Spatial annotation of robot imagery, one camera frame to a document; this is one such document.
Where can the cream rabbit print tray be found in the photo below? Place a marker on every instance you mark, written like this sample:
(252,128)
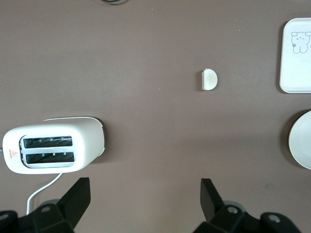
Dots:
(296,75)

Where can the cream round plate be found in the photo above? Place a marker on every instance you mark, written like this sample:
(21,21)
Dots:
(302,140)

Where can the white half-round steamed bun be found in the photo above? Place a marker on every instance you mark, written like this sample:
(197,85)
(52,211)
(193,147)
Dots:
(210,79)

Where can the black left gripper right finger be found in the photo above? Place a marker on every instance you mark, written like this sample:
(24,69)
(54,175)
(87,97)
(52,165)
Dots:
(213,206)

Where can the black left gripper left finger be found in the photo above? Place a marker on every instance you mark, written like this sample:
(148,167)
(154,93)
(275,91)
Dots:
(73,204)

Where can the white two-slot toaster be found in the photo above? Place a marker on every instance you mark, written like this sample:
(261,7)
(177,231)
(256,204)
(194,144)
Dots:
(87,138)

